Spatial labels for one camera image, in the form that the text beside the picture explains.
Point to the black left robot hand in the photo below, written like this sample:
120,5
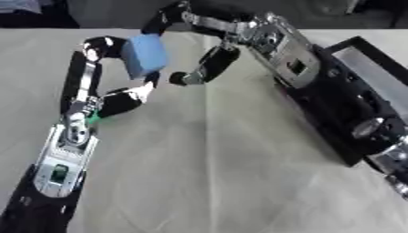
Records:
80,72

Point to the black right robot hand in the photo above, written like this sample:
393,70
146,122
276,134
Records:
218,12

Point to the blue rectangular block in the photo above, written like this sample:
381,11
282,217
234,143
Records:
144,56

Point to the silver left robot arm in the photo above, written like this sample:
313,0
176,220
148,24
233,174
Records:
58,170

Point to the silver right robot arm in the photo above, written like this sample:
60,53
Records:
289,57

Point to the black box with white inside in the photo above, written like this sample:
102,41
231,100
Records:
372,69

